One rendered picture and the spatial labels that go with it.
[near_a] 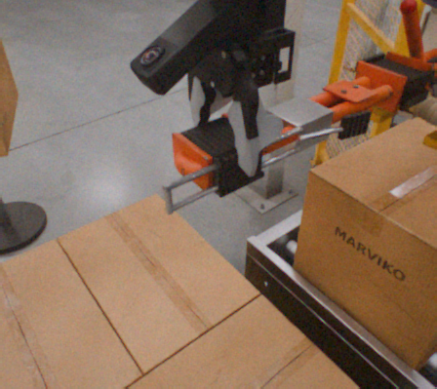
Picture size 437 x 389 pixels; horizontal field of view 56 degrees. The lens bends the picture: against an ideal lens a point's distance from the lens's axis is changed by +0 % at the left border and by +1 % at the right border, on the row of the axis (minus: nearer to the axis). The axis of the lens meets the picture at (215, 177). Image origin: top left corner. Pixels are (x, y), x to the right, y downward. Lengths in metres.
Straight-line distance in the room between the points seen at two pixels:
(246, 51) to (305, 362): 0.90
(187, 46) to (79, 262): 1.10
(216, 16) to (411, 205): 0.73
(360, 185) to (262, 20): 0.65
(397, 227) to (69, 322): 0.88
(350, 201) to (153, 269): 0.65
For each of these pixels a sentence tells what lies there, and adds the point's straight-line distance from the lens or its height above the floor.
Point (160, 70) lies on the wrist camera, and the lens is 0.37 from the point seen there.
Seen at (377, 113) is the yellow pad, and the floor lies 1.16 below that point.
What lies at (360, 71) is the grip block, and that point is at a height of 1.29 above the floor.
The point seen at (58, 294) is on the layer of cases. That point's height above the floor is 0.54.
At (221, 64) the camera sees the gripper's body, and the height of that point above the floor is 1.39.
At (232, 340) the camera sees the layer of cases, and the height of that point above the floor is 0.54.
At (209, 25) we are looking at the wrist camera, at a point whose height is 1.43.
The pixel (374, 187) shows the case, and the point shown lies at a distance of 1.03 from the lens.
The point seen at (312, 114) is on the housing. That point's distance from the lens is 0.56.
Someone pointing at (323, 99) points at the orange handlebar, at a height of 1.28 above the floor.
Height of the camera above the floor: 1.54
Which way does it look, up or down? 37 degrees down
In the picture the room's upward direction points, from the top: straight up
